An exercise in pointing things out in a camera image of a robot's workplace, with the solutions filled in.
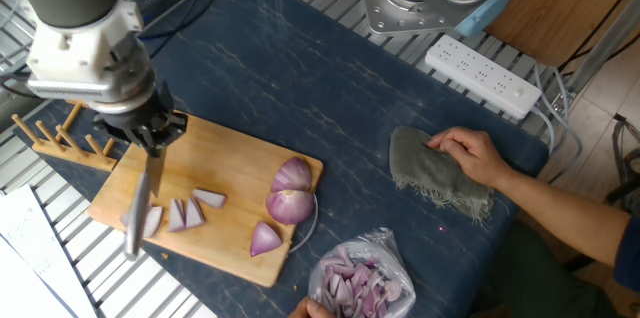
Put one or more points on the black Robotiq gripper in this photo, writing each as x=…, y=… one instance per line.
x=135, y=118

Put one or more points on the cut red onion piece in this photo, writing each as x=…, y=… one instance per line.
x=154, y=220
x=124, y=219
x=194, y=213
x=210, y=198

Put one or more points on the steel cleaver knife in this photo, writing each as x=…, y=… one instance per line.
x=136, y=223

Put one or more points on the grey frayed cloth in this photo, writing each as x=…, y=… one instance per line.
x=425, y=173

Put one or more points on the clear plastic bag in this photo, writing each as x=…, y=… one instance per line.
x=395, y=268

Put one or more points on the person's right forearm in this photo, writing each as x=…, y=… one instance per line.
x=560, y=213

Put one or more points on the person's left hand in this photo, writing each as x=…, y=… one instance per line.
x=310, y=310

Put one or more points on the person's right hand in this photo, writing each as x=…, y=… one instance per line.
x=472, y=158

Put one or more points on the wooden cutting board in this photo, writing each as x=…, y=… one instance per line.
x=235, y=168

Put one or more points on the wooden peg rack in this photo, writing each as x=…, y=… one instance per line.
x=75, y=155

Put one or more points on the red onion quarter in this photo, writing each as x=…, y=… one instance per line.
x=292, y=175

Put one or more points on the small red onion wedge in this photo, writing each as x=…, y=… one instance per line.
x=263, y=240

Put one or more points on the red onion half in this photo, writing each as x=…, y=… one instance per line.
x=290, y=207

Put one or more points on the dark blue marbled mat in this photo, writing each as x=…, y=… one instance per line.
x=325, y=83

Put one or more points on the white printed paper sheet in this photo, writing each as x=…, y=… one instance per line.
x=25, y=268

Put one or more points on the sliced red onion pile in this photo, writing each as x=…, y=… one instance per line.
x=355, y=285

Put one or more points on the white power strip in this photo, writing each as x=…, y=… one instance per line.
x=480, y=75

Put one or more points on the dark green trousers leg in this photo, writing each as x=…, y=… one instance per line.
x=530, y=278

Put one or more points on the navy shirt sleeve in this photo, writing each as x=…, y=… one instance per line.
x=630, y=258

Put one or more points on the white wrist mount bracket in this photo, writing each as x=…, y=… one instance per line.
x=75, y=58

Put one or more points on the aluminium frame post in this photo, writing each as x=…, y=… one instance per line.
x=600, y=48

